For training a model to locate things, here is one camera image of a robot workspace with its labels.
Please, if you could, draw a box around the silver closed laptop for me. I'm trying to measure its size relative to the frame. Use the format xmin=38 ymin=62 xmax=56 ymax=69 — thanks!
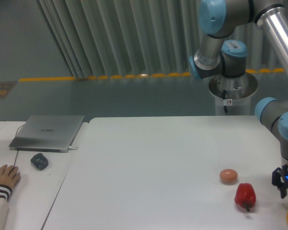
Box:
xmin=9 ymin=115 xmax=84 ymax=152

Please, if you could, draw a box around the black pedestal cable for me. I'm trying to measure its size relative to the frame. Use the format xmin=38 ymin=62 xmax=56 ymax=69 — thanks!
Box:
xmin=222 ymin=90 xmax=228 ymax=115

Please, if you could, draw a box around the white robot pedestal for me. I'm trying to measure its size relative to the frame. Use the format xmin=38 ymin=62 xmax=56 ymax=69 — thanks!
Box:
xmin=208 ymin=72 xmax=258 ymax=116

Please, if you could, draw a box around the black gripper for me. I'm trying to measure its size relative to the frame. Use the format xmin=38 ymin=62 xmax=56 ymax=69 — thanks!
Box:
xmin=271 ymin=164 xmax=288 ymax=199

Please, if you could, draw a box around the small black gadget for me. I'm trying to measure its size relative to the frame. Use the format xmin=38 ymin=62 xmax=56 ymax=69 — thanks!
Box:
xmin=30 ymin=153 xmax=49 ymax=171

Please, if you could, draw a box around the brown egg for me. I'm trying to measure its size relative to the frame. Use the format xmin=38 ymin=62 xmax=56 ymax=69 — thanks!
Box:
xmin=219 ymin=169 xmax=238 ymax=184

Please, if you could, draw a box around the red bell pepper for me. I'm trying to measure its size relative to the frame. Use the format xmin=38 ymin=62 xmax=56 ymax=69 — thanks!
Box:
xmin=234 ymin=183 xmax=256 ymax=212

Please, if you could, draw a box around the grey pleated curtain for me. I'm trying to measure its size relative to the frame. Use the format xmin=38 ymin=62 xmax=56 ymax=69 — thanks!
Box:
xmin=35 ymin=0 xmax=288 ymax=80

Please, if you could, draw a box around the person's hand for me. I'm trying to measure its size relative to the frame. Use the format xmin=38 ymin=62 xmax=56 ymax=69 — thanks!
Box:
xmin=0 ymin=164 xmax=21 ymax=189

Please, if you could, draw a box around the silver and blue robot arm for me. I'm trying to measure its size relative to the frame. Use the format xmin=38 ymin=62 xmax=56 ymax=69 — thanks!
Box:
xmin=189 ymin=0 xmax=288 ymax=198

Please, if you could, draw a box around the black mouse cable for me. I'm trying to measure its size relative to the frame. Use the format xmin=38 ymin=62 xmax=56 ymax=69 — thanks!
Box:
xmin=13 ymin=124 xmax=26 ymax=166

